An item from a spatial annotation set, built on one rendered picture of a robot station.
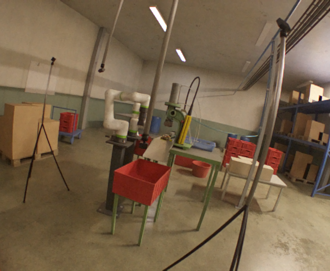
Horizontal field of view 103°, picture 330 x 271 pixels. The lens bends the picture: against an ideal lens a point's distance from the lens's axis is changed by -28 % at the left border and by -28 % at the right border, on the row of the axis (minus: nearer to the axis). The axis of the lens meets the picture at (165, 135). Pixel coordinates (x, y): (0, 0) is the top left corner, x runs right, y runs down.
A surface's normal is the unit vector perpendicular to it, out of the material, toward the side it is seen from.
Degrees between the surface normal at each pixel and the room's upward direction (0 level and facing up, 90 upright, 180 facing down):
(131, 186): 90
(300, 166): 90
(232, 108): 90
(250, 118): 90
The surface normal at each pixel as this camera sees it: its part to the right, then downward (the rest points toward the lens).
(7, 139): -0.19, 0.10
